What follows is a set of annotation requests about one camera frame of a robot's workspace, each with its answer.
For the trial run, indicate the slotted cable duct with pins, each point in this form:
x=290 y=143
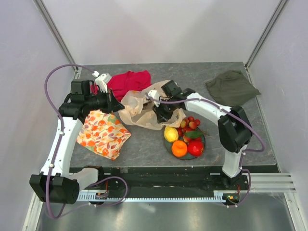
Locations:
x=97 y=196

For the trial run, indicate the red cloth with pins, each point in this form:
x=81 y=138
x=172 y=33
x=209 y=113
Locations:
x=129 y=81

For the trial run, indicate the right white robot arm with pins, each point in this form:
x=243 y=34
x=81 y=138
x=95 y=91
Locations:
x=232 y=122

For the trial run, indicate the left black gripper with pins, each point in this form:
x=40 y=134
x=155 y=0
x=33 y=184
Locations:
x=112 y=104

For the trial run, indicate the fake orange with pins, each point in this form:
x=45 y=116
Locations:
x=179 y=148

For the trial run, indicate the blue ceramic plate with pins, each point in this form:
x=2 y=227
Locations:
x=188 y=156

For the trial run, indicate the floral orange cloth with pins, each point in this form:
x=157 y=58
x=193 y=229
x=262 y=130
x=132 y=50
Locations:
x=103 y=134

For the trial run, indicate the red fake cherry bunch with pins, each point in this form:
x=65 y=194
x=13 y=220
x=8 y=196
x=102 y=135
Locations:
x=189 y=130

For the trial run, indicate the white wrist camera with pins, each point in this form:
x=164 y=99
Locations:
x=154 y=97
x=102 y=80

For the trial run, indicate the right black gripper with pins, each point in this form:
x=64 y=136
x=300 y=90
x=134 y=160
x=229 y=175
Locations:
x=161 y=116

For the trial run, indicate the yellow fake lemon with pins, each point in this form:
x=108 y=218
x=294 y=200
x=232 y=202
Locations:
x=171 y=134

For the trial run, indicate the olive green cloth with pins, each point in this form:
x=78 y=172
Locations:
x=231 y=88

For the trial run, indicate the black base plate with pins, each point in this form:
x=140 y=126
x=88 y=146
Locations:
x=203 y=178

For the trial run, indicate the translucent plastic bag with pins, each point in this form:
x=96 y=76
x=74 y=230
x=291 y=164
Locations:
x=139 y=111

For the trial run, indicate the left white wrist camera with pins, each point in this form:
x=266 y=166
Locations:
x=102 y=80

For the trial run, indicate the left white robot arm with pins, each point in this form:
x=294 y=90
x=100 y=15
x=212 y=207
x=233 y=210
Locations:
x=55 y=183

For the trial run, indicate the red fake pepper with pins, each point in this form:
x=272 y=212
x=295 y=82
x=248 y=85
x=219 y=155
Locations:
x=195 y=148

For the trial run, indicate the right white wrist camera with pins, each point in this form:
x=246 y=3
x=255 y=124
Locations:
x=154 y=97

